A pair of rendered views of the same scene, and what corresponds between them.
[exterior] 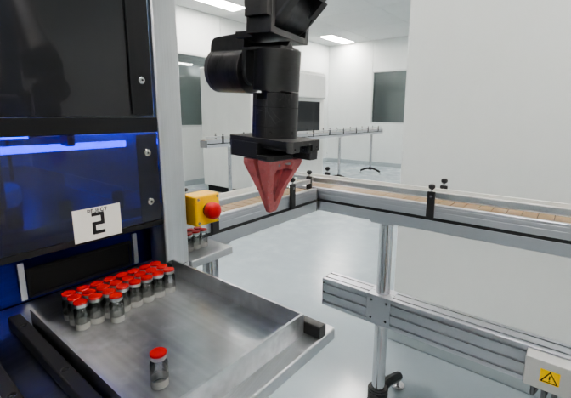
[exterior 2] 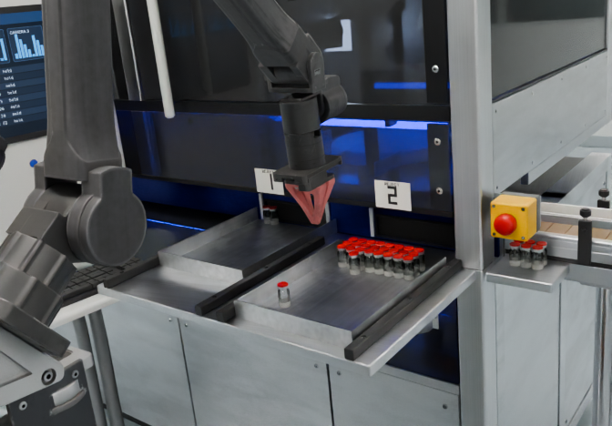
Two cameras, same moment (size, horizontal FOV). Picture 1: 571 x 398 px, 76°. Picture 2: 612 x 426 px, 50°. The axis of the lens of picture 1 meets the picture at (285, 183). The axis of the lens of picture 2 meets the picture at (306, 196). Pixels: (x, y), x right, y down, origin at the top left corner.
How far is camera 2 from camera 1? 1.11 m
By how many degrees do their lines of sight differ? 87
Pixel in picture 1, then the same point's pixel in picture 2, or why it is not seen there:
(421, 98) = not seen: outside the picture
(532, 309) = not seen: outside the picture
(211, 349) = (322, 314)
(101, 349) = (318, 278)
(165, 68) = (459, 54)
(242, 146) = not seen: hidden behind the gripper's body
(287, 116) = (290, 152)
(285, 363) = (311, 346)
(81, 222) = (381, 190)
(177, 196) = (469, 194)
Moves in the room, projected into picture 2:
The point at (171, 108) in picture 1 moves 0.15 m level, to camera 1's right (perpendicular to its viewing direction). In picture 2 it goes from (465, 96) to (489, 110)
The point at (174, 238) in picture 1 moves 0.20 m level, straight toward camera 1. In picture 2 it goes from (464, 238) to (372, 259)
